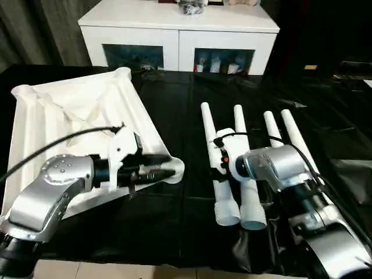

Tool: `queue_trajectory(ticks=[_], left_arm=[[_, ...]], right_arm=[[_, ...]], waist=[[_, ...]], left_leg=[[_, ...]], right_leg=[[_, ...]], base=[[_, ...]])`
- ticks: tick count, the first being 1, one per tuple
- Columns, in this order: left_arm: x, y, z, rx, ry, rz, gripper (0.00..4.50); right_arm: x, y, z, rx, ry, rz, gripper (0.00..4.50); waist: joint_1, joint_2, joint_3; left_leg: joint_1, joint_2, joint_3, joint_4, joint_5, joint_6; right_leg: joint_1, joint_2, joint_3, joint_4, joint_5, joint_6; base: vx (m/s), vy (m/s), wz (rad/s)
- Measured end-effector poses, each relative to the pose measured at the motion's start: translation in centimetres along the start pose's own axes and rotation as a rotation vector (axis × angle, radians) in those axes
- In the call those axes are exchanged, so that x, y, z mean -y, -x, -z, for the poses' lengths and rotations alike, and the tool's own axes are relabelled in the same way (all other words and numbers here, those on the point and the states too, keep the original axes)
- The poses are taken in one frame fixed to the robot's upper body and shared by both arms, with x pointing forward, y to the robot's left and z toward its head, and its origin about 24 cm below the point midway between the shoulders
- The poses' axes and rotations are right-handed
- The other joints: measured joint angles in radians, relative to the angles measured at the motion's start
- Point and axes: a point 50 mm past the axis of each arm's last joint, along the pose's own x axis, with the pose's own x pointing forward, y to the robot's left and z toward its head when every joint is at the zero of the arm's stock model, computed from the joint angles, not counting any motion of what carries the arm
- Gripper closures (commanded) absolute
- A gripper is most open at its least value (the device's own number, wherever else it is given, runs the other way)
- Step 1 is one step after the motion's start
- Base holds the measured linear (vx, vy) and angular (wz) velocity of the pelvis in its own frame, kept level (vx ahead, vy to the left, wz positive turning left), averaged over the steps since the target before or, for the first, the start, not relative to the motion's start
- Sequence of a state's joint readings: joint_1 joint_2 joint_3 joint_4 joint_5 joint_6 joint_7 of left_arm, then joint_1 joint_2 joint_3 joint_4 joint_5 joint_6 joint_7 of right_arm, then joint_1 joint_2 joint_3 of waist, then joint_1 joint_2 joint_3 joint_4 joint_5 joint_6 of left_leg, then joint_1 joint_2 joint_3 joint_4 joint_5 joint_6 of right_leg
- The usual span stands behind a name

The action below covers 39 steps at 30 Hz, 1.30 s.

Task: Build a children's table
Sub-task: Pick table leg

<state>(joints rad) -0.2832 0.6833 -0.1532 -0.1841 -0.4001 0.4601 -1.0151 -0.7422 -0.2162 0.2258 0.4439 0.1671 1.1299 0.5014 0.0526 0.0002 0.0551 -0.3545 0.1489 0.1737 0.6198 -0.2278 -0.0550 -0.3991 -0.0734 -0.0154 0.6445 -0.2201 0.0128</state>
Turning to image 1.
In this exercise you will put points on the white plastic table top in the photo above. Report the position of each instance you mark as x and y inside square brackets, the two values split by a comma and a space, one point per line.
[58, 110]

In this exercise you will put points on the black work mat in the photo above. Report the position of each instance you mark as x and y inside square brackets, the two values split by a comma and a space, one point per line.
[180, 116]

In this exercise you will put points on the white mug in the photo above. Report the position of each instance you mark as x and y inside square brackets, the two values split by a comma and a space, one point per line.
[233, 69]
[200, 68]

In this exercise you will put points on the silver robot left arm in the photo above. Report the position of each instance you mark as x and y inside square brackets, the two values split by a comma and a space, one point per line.
[43, 197]

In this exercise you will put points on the white cabinet with glass doors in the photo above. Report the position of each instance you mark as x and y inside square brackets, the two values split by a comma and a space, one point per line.
[177, 37]

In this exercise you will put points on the small yellow box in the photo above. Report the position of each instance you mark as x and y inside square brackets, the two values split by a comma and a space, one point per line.
[310, 67]

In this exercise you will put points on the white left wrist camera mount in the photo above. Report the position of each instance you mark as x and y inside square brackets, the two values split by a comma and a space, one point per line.
[125, 142]

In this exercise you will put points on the beige plush toy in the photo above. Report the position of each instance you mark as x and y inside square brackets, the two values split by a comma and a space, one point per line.
[242, 2]

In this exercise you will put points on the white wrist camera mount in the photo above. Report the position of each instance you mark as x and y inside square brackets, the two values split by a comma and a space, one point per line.
[125, 142]
[232, 145]

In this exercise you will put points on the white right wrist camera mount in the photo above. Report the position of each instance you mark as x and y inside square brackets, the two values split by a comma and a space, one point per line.
[232, 145]

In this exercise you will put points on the white plastic table leg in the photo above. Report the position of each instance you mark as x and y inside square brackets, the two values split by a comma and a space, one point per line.
[253, 209]
[293, 130]
[225, 203]
[273, 130]

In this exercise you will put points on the grey curtain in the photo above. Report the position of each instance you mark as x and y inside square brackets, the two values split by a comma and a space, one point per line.
[37, 32]

